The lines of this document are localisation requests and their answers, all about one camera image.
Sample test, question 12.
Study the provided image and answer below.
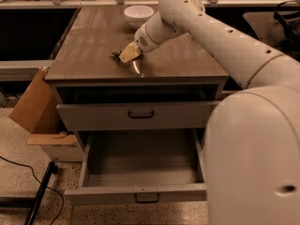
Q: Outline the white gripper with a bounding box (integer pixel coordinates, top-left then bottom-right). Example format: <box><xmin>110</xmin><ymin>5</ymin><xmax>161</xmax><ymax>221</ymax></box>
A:
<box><xmin>119</xmin><ymin>26</ymin><xmax>156</xmax><ymax>64</ymax></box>

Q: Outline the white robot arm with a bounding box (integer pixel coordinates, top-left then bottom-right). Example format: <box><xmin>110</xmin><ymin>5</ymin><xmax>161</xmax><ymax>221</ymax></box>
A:
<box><xmin>120</xmin><ymin>0</ymin><xmax>300</xmax><ymax>225</ymax></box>

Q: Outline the grey drawer cabinet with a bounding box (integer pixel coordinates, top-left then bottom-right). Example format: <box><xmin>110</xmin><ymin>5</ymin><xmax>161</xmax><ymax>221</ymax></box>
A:
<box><xmin>46</xmin><ymin>6</ymin><xmax>229</xmax><ymax>145</ymax></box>

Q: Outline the open grey middle drawer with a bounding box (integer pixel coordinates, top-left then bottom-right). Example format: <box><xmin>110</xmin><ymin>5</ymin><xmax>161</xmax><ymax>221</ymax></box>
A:
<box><xmin>65</xmin><ymin>129</ymin><xmax>206</xmax><ymax>205</ymax></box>

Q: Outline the white ceramic bowl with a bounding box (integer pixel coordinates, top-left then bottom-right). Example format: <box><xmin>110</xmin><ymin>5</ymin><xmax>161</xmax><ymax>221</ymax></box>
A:
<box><xmin>124</xmin><ymin>5</ymin><xmax>154</xmax><ymax>29</ymax></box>

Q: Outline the brown cardboard box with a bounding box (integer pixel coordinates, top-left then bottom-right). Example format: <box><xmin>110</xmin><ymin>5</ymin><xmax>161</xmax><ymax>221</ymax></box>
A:
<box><xmin>9</xmin><ymin>67</ymin><xmax>61</xmax><ymax>134</ymax></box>

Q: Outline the white cardboard box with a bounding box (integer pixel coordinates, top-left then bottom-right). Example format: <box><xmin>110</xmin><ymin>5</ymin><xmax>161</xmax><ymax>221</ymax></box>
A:
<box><xmin>27</xmin><ymin>132</ymin><xmax>83</xmax><ymax>162</ymax></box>

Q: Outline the black metal stand leg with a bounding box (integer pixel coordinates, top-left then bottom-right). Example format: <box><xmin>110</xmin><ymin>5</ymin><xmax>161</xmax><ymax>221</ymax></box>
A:
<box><xmin>0</xmin><ymin>161</ymin><xmax>59</xmax><ymax>225</ymax></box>

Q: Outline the black floor cable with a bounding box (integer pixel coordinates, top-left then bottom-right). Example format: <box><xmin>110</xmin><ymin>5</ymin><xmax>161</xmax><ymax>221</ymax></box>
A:
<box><xmin>0</xmin><ymin>155</ymin><xmax>66</xmax><ymax>225</ymax></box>

